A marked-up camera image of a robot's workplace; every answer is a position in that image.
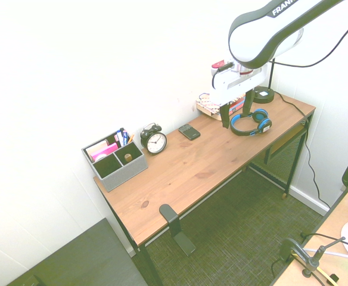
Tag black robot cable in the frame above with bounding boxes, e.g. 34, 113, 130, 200
211, 0, 348, 90

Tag blue paperback book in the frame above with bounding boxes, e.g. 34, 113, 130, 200
197, 100, 247, 122

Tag black headphone hanger hook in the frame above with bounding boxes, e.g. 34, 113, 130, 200
159, 204, 197, 257

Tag pink sticky notes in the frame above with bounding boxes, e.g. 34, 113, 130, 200
89, 142, 119, 163

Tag bundle of pens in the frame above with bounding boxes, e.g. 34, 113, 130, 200
113, 127, 135, 147

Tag black C clamp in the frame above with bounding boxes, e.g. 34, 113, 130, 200
271, 237, 310, 279

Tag black twin bell alarm clock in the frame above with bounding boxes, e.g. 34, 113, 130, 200
140, 122, 168, 157

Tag wooden desk with black frame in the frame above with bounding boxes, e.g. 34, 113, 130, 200
92, 91, 316, 286

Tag beige notepad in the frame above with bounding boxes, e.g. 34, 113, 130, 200
85, 139, 109, 158

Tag grey desk organizer box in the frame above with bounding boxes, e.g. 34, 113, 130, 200
81, 132, 149, 192

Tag black lamp power cable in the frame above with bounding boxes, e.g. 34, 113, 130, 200
274, 91, 331, 209

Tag red paperback book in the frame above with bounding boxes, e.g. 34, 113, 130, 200
226, 95, 247, 108

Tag red wrist camera mount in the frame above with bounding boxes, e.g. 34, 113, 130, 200
210, 60, 235, 75

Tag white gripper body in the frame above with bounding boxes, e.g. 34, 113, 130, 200
209, 66, 271, 106

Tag black smartphone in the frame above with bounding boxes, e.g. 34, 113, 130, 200
178, 125, 201, 141

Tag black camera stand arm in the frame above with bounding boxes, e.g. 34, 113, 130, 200
300, 237, 347, 278

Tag black side table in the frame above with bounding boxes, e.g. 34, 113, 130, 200
5, 217, 148, 286

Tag blue black headphone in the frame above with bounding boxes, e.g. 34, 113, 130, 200
229, 108, 274, 137

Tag black desk lamp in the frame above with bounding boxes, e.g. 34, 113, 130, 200
253, 58, 276, 105

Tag light wooden robot table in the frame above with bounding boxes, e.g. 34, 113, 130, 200
271, 169, 348, 286

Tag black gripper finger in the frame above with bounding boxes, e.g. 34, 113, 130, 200
241, 88, 256, 118
220, 102, 231, 130

